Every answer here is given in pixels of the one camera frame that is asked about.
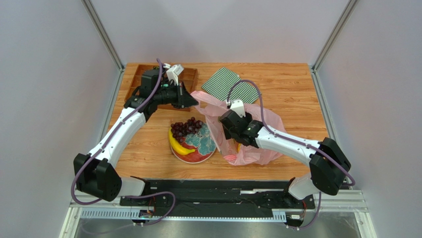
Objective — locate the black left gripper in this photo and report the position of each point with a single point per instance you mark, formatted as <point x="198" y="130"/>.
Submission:
<point x="184" y="99"/>

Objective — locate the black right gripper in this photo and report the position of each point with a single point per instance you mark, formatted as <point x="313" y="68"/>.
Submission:
<point x="229" y="126"/>

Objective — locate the pink plastic bag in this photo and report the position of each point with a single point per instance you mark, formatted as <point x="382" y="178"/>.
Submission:
<point x="212" y="109"/>

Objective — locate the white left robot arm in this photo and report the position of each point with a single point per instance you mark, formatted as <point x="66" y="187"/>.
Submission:
<point x="95" y="172"/>

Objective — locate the wooden compartment tray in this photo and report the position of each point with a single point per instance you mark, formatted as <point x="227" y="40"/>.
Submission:
<point x="189" y="77"/>

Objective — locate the purple grape bunch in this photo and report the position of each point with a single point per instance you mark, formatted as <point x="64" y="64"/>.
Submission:
<point x="180" y="130"/>

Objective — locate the green striped cloth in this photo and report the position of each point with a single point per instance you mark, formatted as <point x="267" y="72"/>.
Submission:
<point x="220" y="83"/>

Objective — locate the patterned fruit plate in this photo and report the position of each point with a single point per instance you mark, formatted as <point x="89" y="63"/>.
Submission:
<point x="202" y="143"/>

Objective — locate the yellow banana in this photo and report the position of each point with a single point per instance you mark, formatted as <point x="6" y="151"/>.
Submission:
<point x="177" y="147"/>

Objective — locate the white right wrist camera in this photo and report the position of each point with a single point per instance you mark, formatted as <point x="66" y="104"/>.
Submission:
<point x="237" y="106"/>

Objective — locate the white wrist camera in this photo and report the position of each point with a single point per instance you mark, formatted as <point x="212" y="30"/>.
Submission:
<point x="237" y="106"/>
<point x="173" y="72"/>

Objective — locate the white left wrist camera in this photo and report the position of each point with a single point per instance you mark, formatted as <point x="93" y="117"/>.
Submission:
<point x="173" y="72"/>

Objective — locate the aluminium frame post left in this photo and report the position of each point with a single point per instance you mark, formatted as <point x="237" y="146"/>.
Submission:
<point x="96" y="20"/>

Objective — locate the aluminium frame post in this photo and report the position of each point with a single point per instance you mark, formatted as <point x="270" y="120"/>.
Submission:
<point x="340" y="24"/>
<point x="96" y="20"/>

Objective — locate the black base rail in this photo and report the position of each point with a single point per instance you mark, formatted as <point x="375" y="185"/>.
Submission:
<point x="227" y="198"/>

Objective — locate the aluminium frame post right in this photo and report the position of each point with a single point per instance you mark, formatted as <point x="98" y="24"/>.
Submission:
<point x="340" y="24"/>

